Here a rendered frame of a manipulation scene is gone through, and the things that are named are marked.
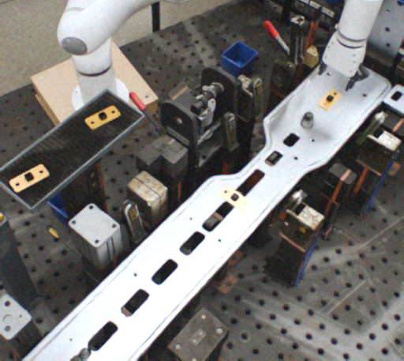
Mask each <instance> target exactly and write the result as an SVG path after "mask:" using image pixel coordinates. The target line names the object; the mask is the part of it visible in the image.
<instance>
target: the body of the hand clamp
mask: <svg viewBox="0 0 404 361"><path fill-rule="evenodd" d="M288 62H290V60H289V59H288V58H287V57H286V56H285V54H284V53H283V54H282V55H281V56H280V57H278V58H277V59H276V61H275V62H274V65H273V69H271V77H270V81H269V86H268V88H267V89H269V90H270V95H269V99H268V102H267V110H266V112H265V113H264V118H265V117H266V116H267V115H268V114H269V113H270V112H271V111H273V109H274V108H275V107H276V106H277V105H278V104H280V103H281V102H282V101H283V100H284V99H285V98H286V97H287V96H288V95H289V94H290V93H291V92H292V91H293V90H294V87H295V84H296V80H297V74H298V71H299V68H300V67H299V66H296V70H295V71H294V72H292V71H291V70H288V69H287V68H285V66H286V64H287V63H288ZM264 118H263V120H264Z"/></svg>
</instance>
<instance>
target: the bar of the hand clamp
mask: <svg viewBox="0 0 404 361"><path fill-rule="evenodd" d="M288 21H289V22H290V23H291V31H290V62H292V63H293V64H294V65H295V66H296V61H297V60H298V64H297V66H299V67H300V66H301V49H302V37H303V32H309V30H310V29H311V22H309V21H308V22H306V23H304V18H303V17H301V16H299V15H297V16H296V17H295V18H292V19H291V18H290V19H289V20H288Z"/></svg>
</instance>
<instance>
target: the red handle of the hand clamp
mask: <svg viewBox="0 0 404 361"><path fill-rule="evenodd" d="M264 28H265V29H266V31H267V32H268V34H269V35H270V37H271V38H273V39H274V40H275V41H276V43H277V44H278V46H279V47H280V49H281V50H282V52H283V53H284V54H285V56H286V57H287V58H288V59H290V49H288V48H287V46H286V45H285V43H284V42H283V41H282V39H281V37H280V36H279V34H278V33H277V32H276V30H275V29H274V26H273V25H271V23H270V22H269V21H265V22H264Z"/></svg>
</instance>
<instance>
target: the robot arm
mask: <svg viewBox="0 0 404 361"><path fill-rule="evenodd" d="M162 1H164V2H169V3H172V4H182V3H185V2H187V1H190V0H69V1H68V2H67V5H66V7H65V10H64V13H63V15H62V19H61V21H60V23H59V26H58V41H59V43H60V45H61V47H62V48H63V49H64V50H65V51H66V52H68V53H69V54H71V55H72V60H73V64H74V67H75V70H76V74H77V80H78V84H79V85H78V86H77V87H76V88H75V90H74V92H73V95H72V104H73V107H74V108H75V111H78V109H79V108H80V107H82V106H83V105H85V104H86V103H87V102H88V101H89V100H92V99H93V98H95V97H96V96H97V95H99V93H100V92H101V91H103V90H104V89H105V88H109V89H110V90H111V91H112V92H114V94H116V95H117V96H119V97H120V98H122V99H123V100H125V101H127V102H129V92H128V89H127V88H126V86H125V85H124V83H121V82H120V81H119V80H118V79H116V78H115V74H114V65H113V59H112V54H111V39H112V35H113V34H114V33H115V32H116V31H117V30H118V29H119V28H120V26H121V25H122V24H124V23H125V22H126V21H127V20H128V19H129V18H130V17H131V16H132V15H134V14H135V13H137V12H139V10H142V9H143V8H145V7H147V6H149V5H151V4H153V3H155V2H162ZM382 1H383V0H345V4H344V9H343V12H342V16H341V19H340V22H339V24H336V26H335V28H336V32H335V33H334V34H333V36H332V37H331V39H330V41H329V43H328V45H317V46H316V52H317V56H318V58H319V60H320V61H319V64H320V67H319V73H318V74H319V75H321V74H323V73H324V72H325V71H326V69H327V66H330V67H331V68H333V69H334V70H337V71H339V72H340V73H343V74H345V75H346V76H348V77H350V80H349V82H348V84H347V86H346V91H348V90H349V89H352V88H353V86H354V84H356V82H359V81H363V80H364V79H366V78H368V76H369V72H368V71H367V69H366V68H365V67H364V66H363V64H362V62H363V58H364V55H365V48H366V41H367V38H368V35H369V33H370V31H371V29H372V26H373V25H374V22H375V20H376V17H377V14H378V12H379V9H380V6H381V4H382ZM323 51H325V52H323ZM358 70H360V71H361V73H362V74H359V73H358Z"/></svg>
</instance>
